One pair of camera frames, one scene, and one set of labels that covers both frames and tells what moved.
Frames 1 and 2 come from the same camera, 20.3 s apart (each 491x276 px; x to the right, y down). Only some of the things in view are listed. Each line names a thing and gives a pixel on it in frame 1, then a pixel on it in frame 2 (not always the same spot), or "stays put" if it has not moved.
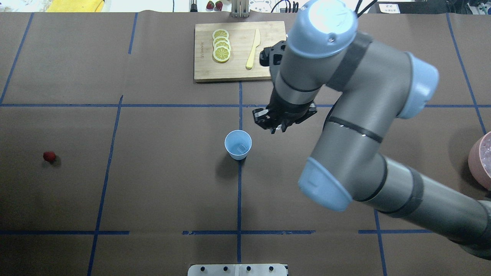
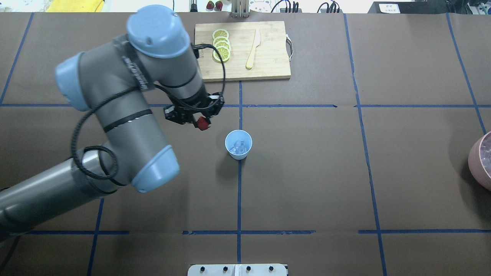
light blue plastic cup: [238, 143] stays put
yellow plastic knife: [257, 42] stays put
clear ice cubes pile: [485, 151] stays put
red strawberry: [50, 156] -> [202, 123]
